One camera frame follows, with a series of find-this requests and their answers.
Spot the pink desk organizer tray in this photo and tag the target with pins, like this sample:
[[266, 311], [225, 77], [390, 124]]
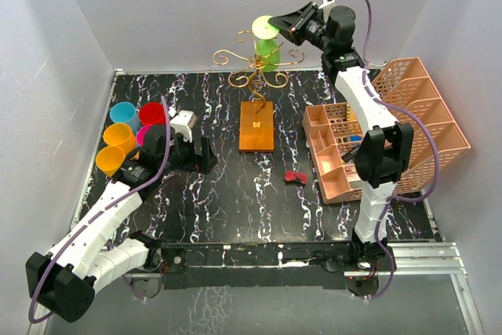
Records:
[[328, 128]]

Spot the black yellow highlighter marker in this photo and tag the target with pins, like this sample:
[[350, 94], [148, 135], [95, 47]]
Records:
[[350, 155]]

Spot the yellow-base orange wine glass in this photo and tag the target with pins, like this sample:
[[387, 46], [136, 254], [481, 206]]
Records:
[[109, 160]]

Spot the yellow-base amber wine glass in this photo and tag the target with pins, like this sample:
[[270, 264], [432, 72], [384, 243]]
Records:
[[120, 135]]

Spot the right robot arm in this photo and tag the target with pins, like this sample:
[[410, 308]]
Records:
[[384, 152]]

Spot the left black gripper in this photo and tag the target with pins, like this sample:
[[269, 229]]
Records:
[[203, 162]]

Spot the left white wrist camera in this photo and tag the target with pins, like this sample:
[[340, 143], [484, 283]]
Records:
[[183, 123]]

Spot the red bow hair clip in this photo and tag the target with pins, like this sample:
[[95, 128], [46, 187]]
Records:
[[295, 177]]

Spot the gold wire wine glass rack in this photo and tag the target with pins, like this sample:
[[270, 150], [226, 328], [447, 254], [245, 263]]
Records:
[[256, 119]]

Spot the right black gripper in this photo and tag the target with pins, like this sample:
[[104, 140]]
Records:
[[287, 24]]

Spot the pink wine glass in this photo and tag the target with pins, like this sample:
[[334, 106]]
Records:
[[141, 134]]

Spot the green wine glass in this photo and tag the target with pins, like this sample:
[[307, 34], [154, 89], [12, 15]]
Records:
[[266, 46]]

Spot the blue wine glass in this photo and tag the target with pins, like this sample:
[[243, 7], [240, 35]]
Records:
[[125, 112]]

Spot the pink file rack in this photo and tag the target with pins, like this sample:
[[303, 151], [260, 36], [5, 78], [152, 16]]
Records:
[[406, 83]]

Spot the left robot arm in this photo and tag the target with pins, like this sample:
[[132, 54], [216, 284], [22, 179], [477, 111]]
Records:
[[64, 280]]

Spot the red wine glass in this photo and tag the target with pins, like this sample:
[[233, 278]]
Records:
[[151, 114]]

